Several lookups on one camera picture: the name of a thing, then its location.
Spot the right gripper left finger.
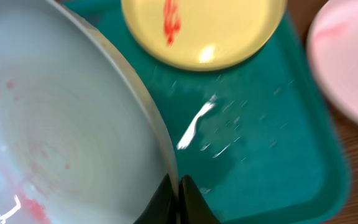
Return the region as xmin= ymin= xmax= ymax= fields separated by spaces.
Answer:
xmin=134 ymin=174 xmax=177 ymax=224

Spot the light blue plate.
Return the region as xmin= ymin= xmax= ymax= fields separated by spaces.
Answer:
xmin=0 ymin=1 xmax=178 ymax=223

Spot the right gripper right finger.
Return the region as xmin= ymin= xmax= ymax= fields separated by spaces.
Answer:
xmin=179 ymin=175 xmax=220 ymax=224

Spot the yellow plate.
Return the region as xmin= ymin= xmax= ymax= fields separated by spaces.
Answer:
xmin=121 ymin=0 xmax=287 ymax=71

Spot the white plate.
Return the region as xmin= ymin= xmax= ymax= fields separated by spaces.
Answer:
xmin=306 ymin=0 xmax=358 ymax=124

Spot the teal plastic tray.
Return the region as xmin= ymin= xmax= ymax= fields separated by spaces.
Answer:
xmin=66 ymin=1 xmax=351 ymax=223

